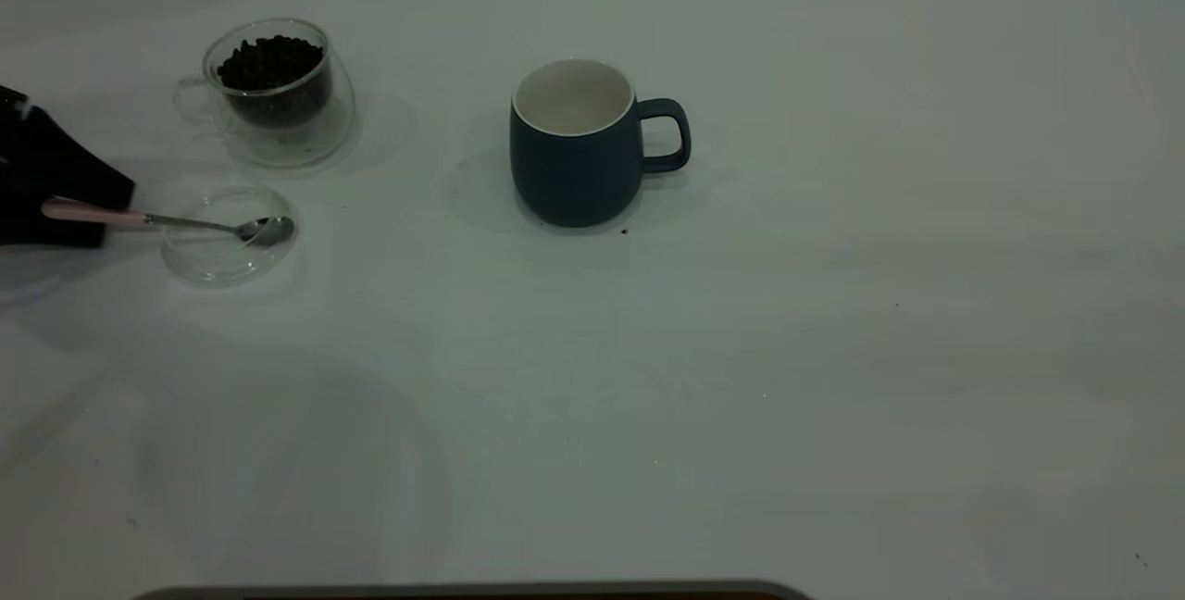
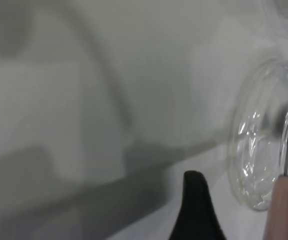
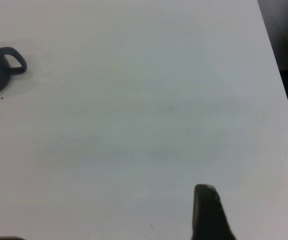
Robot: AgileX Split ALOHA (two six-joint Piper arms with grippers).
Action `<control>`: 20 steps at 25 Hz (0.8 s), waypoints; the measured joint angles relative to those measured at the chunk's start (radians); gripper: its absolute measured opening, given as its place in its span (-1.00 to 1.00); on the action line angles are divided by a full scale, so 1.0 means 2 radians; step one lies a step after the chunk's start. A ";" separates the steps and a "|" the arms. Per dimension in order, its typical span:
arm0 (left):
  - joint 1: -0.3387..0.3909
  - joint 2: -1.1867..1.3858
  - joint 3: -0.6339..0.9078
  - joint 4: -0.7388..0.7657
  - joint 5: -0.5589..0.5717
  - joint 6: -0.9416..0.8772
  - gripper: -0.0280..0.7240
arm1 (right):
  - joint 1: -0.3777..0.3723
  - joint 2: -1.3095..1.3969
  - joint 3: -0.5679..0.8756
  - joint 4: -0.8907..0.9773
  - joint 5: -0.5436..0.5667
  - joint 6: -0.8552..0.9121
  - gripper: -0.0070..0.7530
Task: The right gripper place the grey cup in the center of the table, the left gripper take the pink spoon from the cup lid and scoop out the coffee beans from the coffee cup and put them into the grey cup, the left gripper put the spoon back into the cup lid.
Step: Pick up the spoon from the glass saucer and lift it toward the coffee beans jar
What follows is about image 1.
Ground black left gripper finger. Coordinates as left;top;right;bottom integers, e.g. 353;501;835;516
0;85;137;212
0;211;106;248

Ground pink handled metal spoon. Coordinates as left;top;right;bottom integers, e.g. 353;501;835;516
42;198;296;246

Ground dark blue grey ceramic mug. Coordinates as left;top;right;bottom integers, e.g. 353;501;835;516
508;58;692;229

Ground clear glass lid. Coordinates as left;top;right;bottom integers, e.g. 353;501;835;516
161;186;299;287

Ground dark coffee beans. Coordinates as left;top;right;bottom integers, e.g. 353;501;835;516
217;35;332;129

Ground clear double wall glass cup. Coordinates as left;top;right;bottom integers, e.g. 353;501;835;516
172;17;356;169

